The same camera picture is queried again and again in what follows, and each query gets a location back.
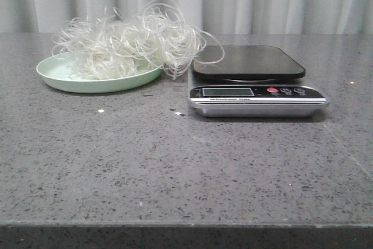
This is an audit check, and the white vermicelli noodle bundle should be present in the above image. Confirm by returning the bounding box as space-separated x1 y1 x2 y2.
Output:
52 0 225 80

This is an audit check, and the silver black kitchen scale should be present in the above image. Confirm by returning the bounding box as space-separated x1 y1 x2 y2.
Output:
188 45 329 118

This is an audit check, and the light green round plate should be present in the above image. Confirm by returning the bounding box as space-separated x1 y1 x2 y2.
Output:
36 53 161 94

